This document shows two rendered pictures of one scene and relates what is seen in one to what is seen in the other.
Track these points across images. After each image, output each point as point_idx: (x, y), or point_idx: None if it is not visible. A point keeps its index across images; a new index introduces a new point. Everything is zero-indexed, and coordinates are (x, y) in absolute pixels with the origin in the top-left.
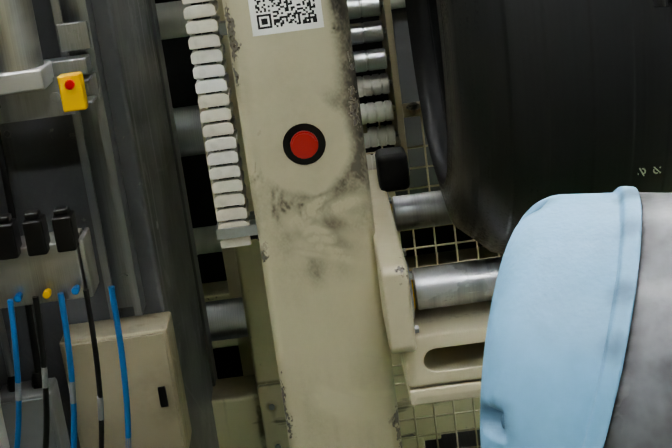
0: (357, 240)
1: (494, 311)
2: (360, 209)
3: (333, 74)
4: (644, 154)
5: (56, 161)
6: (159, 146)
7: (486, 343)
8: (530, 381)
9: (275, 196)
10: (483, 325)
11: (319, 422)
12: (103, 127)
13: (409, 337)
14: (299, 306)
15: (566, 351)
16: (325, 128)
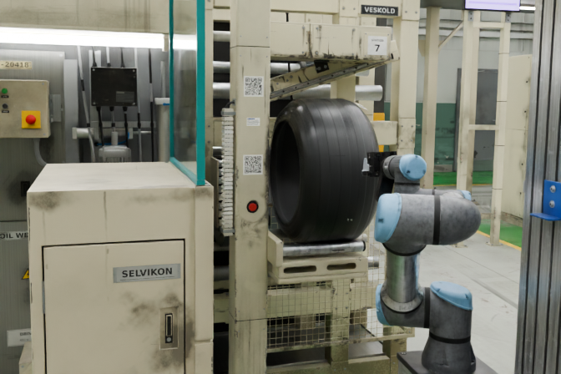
0: (263, 236)
1: (381, 206)
2: (265, 227)
3: (263, 188)
4: (349, 214)
5: None
6: None
7: (380, 210)
8: (387, 214)
9: (242, 221)
10: (300, 261)
11: (245, 291)
12: None
13: (281, 262)
14: (244, 255)
15: (392, 210)
16: (259, 203)
